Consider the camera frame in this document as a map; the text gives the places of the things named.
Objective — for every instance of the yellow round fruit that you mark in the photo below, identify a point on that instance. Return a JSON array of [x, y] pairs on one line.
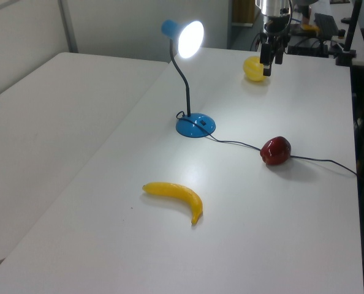
[[253, 69]]

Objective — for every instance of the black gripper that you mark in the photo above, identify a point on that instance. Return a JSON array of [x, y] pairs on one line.
[[275, 29]]

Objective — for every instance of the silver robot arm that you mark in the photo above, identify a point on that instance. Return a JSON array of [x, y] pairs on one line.
[[271, 6]]

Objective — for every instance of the blue desk lamp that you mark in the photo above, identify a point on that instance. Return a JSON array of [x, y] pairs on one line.
[[188, 76]]

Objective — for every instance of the black camera stand pole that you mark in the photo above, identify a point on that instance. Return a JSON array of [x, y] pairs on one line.
[[349, 33]]

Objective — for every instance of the black equipment box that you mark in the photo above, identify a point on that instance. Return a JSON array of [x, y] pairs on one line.
[[306, 47]]

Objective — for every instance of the yellow banana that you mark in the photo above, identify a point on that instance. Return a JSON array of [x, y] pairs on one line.
[[179, 196]]

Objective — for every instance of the red apple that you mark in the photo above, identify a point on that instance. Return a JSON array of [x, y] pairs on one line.
[[275, 150]]

